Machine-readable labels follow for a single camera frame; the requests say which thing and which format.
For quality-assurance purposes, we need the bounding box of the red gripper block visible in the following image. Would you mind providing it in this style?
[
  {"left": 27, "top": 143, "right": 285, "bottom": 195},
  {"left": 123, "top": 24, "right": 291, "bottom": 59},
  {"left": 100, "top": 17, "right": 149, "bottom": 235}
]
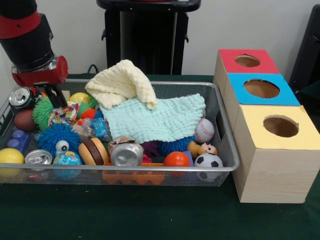
[{"left": 11, "top": 55, "right": 69, "bottom": 109}]

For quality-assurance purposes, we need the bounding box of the colourful paper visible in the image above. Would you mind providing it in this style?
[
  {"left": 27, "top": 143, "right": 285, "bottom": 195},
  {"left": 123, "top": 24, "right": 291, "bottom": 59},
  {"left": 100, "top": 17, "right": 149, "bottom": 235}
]
[{"left": 48, "top": 101, "right": 81, "bottom": 125}]

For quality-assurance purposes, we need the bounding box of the cream muslin cloth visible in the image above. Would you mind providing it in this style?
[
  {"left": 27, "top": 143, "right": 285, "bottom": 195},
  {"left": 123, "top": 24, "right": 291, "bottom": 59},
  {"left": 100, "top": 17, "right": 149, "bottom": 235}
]
[{"left": 84, "top": 59, "right": 158, "bottom": 110}]

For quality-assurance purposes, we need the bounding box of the light blue muslin cloth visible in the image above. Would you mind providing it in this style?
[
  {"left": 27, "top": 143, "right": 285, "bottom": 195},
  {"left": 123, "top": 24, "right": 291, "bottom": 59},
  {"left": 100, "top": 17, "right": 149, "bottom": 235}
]
[{"left": 99, "top": 93, "right": 207, "bottom": 145}]

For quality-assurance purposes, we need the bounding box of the shallow metal mesh bin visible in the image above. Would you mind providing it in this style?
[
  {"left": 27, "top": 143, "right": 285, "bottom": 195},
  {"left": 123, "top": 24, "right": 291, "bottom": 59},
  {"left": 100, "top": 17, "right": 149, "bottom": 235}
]
[{"left": 0, "top": 77, "right": 241, "bottom": 188}]

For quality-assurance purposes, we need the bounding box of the wooden box with three holes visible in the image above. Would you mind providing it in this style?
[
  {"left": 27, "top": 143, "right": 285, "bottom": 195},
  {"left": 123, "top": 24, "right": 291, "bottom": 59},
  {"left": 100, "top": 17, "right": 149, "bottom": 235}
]
[{"left": 213, "top": 48, "right": 320, "bottom": 204}]

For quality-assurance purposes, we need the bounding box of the large green spiky ball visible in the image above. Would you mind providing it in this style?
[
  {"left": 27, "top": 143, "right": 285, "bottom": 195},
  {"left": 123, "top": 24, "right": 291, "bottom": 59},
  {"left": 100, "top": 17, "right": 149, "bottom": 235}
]
[{"left": 32, "top": 97, "right": 55, "bottom": 131}]

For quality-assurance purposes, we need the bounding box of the dark blue spiky ball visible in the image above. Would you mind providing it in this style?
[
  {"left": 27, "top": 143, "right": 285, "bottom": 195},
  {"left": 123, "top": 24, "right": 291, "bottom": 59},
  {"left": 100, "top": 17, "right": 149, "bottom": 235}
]
[{"left": 36, "top": 123, "right": 81, "bottom": 157}]

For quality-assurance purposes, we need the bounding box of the globe print ball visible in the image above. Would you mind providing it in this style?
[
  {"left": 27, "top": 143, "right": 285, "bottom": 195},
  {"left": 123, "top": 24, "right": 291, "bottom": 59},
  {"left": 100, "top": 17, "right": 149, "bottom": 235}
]
[{"left": 52, "top": 151, "right": 83, "bottom": 180}]

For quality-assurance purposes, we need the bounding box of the toy hamburger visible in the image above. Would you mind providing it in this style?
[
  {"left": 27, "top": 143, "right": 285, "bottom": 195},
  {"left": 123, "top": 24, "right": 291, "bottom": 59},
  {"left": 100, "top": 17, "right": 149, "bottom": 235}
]
[{"left": 78, "top": 137, "right": 110, "bottom": 166}]

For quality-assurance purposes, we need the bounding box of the crushed silver can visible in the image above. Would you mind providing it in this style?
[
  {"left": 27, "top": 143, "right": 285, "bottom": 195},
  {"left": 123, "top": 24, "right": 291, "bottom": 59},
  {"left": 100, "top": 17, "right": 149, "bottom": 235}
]
[{"left": 108, "top": 136, "right": 145, "bottom": 167}]

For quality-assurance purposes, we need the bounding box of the orange ball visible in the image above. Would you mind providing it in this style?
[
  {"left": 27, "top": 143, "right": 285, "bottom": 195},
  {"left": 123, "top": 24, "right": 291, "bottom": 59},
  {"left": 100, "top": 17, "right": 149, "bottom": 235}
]
[{"left": 163, "top": 151, "right": 191, "bottom": 176}]

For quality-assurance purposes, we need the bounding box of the dark green tablecloth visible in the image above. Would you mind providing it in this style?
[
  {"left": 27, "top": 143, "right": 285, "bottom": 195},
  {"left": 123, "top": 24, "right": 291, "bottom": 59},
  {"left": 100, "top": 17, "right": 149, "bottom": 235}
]
[
  {"left": 0, "top": 72, "right": 320, "bottom": 240},
  {"left": 294, "top": 81, "right": 320, "bottom": 118}
]

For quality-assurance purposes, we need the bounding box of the white baseball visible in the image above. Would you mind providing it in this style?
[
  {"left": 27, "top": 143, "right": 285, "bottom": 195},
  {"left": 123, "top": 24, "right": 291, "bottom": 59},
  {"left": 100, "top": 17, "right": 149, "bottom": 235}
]
[{"left": 194, "top": 117, "right": 216, "bottom": 144}]

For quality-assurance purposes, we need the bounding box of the black and white soccer ball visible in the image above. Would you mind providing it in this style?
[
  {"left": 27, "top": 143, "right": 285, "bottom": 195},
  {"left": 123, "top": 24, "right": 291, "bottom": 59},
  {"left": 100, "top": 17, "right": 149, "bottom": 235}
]
[{"left": 193, "top": 152, "right": 224, "bottom": 182}]

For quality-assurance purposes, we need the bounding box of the black cable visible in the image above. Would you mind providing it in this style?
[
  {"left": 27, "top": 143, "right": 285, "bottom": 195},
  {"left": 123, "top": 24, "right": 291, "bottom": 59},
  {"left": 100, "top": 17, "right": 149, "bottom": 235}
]
[{"left": 86, "top": 63, "right": 99, "bottom": 75}]

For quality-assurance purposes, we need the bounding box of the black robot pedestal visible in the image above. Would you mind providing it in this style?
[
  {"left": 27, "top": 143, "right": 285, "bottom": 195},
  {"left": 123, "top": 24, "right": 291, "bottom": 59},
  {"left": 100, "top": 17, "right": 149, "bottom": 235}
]
[{"left": 96, "top": 0, "right": 202, "bottom": 75}]

